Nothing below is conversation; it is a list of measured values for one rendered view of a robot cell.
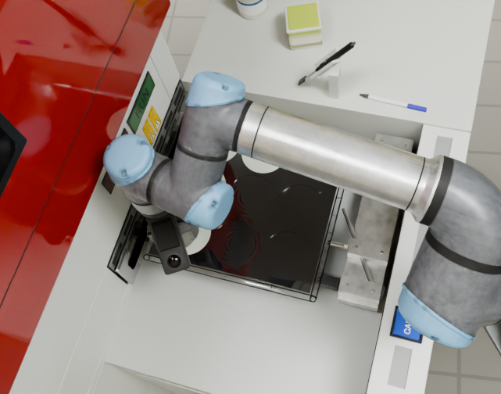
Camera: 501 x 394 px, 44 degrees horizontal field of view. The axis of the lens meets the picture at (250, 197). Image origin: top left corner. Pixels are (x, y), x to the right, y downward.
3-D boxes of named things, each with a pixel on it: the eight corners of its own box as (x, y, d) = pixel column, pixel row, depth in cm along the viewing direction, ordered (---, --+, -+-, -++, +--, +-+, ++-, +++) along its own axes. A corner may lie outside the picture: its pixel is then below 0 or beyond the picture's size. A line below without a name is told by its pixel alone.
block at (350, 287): (338, 295, 122) (338, 291, 119) (341, 278, 123) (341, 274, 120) (378, 304, 120) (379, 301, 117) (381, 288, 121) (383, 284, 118)
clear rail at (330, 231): (309, 302, 121) (308, 300, 120) (351, 137, 134) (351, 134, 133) (316, 304, 121) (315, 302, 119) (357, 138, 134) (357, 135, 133)
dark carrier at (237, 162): (150, 254, 129) (149, 252, 129) (200, 115, 141) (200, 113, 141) (309, 293, 121) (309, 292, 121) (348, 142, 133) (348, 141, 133)
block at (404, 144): (372, 152, 133) (373, 146, 130) (375, 139, 134) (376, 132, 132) (409, 159, 131) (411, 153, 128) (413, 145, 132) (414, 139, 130)
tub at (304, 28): (289, 51, 136) (286, 32, 130) (286, 25, 139) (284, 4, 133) (323, 48, 136) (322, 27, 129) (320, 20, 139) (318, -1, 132)
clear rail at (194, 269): (143, 260, 129) (141, 258, 128) (145, 254, 130) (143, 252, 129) (316, 304, 121) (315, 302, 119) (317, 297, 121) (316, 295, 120)
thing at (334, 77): (311, 97, 131) (308, 59, 119) (316, 81, 132) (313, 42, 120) (339, 102, 129) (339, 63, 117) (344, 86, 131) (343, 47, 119)
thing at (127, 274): (126, 283, 132) (111, 270, 124) (191, 110, 148) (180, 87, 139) (134, 284, 132) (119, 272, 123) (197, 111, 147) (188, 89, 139)
